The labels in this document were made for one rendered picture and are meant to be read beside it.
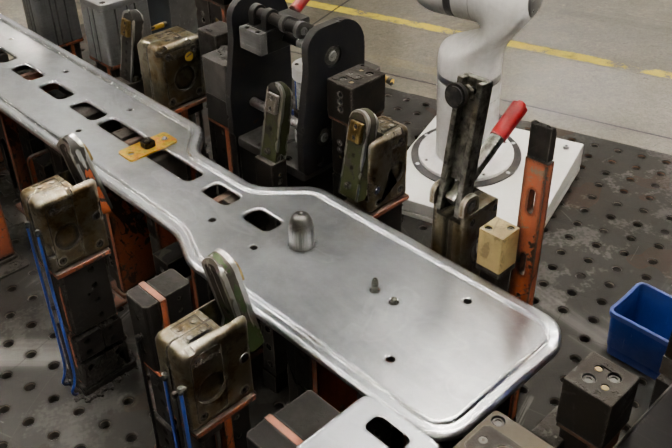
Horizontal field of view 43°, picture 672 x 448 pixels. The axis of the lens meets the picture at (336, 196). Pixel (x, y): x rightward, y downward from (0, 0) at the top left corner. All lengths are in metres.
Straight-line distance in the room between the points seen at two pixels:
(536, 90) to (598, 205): 2.01
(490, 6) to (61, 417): 0.94
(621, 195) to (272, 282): 0.93
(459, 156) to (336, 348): 0.28
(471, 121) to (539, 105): 2.60
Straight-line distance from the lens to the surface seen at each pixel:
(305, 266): 1.03
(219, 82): 1.37
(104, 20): 1.55
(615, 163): 1.87
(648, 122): 3.56
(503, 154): 1.72
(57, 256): 1.18
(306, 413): 0.89
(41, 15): 1.80
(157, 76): 1.45
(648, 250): 1.63
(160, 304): 1.03
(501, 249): 0.99
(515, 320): 0.97
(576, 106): 3.60
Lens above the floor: 1.65
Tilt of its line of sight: 34 degrees down
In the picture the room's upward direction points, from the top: 1 degrees counter-clockwise
